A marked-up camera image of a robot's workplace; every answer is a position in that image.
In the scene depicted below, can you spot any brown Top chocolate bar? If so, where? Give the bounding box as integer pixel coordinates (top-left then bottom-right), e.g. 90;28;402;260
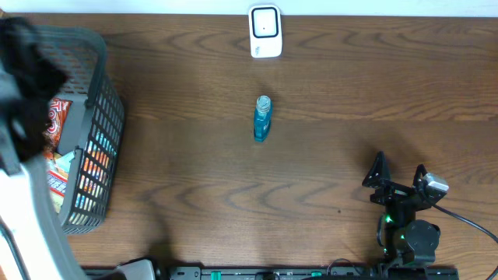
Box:
43;98;72;159

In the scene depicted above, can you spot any light blue wet wipes pack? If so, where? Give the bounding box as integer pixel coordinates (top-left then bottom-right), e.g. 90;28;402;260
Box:
54;152;75;175

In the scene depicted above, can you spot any blue mouthwash bottle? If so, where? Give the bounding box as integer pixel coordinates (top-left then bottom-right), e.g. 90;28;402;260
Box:
254;95;272;142

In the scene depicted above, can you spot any yellow chips snack bag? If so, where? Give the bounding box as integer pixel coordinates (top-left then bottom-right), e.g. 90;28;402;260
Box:
45;157;69;213

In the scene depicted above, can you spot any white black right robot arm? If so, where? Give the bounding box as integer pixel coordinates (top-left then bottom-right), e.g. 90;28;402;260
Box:
362;152;449;274

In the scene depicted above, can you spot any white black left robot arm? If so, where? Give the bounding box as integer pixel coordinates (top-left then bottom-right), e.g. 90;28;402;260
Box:
1;17;86;279

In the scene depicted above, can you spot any white barcode scanner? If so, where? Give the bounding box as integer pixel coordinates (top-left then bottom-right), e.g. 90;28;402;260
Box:
248;5;283;58

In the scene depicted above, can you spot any grey plastic mesh basket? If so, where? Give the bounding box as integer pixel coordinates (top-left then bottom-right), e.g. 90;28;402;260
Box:
34;26;125;234

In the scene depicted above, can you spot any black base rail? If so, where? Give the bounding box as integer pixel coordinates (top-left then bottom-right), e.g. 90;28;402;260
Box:
154;264;459;280

